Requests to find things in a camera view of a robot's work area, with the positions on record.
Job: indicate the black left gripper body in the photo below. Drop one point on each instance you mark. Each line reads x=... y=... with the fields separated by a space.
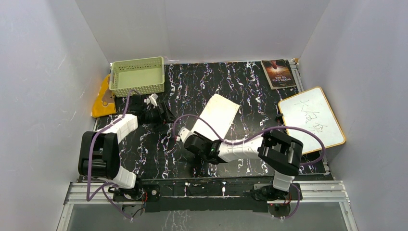
x=152 y=117

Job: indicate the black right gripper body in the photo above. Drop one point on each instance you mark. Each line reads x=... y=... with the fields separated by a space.
x=202 y=137

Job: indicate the white towel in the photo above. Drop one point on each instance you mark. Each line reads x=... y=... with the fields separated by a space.
x=219 y=113

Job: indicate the orange patterned towel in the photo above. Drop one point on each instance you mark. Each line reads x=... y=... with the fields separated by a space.
x=104 y=104

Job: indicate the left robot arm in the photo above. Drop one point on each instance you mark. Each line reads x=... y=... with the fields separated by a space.
x=99 y=151

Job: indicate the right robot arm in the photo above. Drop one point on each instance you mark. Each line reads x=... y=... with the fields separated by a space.
x=277 y=149

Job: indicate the light green plastic basket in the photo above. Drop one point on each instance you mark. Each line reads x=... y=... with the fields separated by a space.
x=146 y=76

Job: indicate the dark book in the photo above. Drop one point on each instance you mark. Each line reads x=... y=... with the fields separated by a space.
x=278 y=74

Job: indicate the wood framed whiteboard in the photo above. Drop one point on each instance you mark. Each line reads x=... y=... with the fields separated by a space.
x=310 y=110

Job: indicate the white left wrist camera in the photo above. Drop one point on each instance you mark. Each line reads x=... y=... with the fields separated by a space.
x=151 y=99

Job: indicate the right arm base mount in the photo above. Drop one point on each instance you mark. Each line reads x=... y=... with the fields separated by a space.
x=265 y=192

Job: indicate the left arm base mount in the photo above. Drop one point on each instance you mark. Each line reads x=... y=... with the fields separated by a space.
x=141 y=192

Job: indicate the aluminium rail frame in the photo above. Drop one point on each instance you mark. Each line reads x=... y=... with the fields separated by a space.
x=211 y=204

